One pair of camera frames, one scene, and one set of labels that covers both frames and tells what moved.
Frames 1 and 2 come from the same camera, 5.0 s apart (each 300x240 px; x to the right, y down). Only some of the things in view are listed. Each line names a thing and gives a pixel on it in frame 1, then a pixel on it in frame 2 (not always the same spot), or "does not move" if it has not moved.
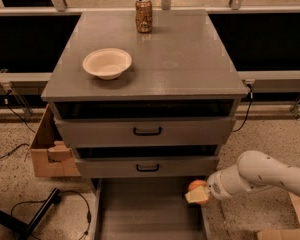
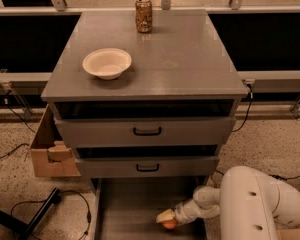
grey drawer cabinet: [145, 135] does not move
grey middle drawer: [147, 166] does not move
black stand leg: [22, 229] does not move
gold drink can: [144, 15] does not move
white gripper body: [217, 185] -> [181, 213]
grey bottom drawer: [148, 208] does not move
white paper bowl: [106, 63] does not move
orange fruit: [195, 184] -> [170, 224]
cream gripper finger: [197, 194] -> [164, 216]
